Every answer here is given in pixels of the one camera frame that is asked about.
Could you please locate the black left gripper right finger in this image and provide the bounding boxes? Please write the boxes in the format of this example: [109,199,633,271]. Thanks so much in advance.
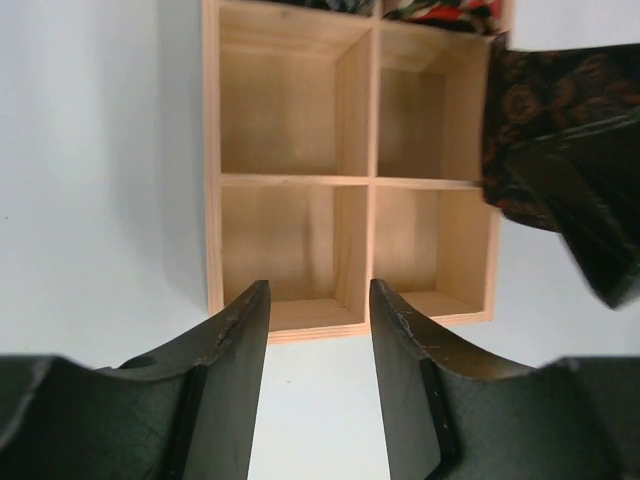
[369,279,639,479]

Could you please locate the red black rolled tie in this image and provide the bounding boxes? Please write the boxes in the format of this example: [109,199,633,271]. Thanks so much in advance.
[383,0,502,36]

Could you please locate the wooden compartment box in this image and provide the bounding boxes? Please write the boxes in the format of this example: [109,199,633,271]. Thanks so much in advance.
[201,1,500,343]

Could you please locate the grey blue rolled tie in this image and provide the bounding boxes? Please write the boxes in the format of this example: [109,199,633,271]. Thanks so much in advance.
[277,0,375,16]

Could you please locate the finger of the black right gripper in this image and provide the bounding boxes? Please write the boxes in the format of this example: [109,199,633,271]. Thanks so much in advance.
[514,112,639,309]

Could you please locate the dark paisley tie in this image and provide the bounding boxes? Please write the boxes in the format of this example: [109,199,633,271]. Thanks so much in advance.
[480,33,639,231]

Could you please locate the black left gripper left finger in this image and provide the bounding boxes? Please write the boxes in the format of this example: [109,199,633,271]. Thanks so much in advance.
[1,280,271,479]

